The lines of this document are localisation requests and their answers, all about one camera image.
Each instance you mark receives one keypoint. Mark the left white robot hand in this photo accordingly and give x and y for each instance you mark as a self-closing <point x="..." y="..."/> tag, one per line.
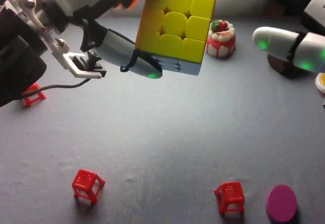
<point x="114" y="43"/>

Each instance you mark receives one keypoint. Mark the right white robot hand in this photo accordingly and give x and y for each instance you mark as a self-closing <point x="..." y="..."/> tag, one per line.
<point x="276" y="39"/>

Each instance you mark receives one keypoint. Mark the Rubik's cube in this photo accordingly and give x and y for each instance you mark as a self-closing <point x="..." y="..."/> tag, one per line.
<point x="175" y="26"/>

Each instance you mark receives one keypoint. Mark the brown toy tree stump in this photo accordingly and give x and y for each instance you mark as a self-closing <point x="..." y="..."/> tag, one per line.
<point x="279" y="65"/>

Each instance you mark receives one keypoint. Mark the toy strawberry cake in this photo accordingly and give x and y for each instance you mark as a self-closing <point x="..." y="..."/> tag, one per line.
<point x="219" y="45"/>

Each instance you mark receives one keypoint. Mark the red toy stool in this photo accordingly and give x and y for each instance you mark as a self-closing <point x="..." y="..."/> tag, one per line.
<point x="231" y="192"/>
<point x="85" y="180"/>
<point x="30" y="101"/>

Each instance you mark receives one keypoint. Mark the grey table cloth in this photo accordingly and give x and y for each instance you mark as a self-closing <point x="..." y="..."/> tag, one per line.
<point x="152" y="145"/>

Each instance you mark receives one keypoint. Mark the purple round disc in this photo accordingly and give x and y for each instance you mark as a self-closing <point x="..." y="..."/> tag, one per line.
<point x="281" y="203"/>

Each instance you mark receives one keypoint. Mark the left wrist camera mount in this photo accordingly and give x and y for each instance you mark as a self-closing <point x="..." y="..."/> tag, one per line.
<point x="76" y="70"/>

